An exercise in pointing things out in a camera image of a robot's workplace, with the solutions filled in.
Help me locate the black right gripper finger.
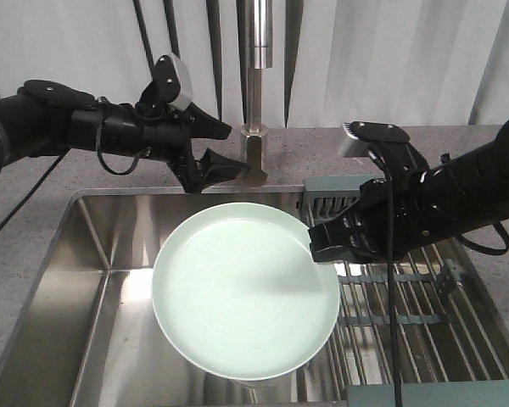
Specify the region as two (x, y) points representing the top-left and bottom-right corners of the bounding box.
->
(308, 213), (362, 250)
(311, 244), (365, 263)

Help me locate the light green round plate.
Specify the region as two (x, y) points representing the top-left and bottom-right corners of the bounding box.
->
(152, 202), (340, 382)

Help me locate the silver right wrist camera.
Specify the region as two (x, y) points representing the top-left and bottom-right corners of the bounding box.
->
(337, 120), (410, 159)

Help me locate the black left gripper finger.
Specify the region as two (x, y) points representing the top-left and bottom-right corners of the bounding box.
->
(186, 104), (232, 140)
(198, 148), (250, 192)

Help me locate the black right camera cable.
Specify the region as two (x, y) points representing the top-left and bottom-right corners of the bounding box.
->
(366, 146), (404, 407)

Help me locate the white pleated curtain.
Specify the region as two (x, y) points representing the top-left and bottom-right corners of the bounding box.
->
(0, 1), (509, 128)

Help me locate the black left camera cable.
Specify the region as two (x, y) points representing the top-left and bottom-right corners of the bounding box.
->
(0, 148), (69, 249)

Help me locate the stainless steel sink faucet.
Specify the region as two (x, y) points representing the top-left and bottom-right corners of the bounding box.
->
(237, 0), (273, 187)

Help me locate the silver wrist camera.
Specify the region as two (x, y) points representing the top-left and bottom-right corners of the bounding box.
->
(153, 53), (193, 111)
(337, 120), (410, 159)

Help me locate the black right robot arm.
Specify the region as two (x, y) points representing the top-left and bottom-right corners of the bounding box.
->
(309, 120), (509, 263)

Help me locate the stainless steel sink basin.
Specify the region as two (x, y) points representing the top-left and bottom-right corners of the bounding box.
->
(0, 187), (355, 406)

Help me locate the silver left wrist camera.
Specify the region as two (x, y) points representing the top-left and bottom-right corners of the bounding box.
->
(153, 53), (193, 111)

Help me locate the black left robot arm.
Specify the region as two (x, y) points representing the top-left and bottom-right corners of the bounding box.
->
(0, 80), (249, 193)

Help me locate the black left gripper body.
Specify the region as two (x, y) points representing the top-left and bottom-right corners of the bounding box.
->
(70, 82), (204, 194)

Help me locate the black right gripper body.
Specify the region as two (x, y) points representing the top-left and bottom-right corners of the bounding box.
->
(336, 143), (445, 263)

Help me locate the black camera cable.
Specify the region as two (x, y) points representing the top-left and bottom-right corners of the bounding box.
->
(366, 146), (404, 407)
(0, 148), (69, 249)

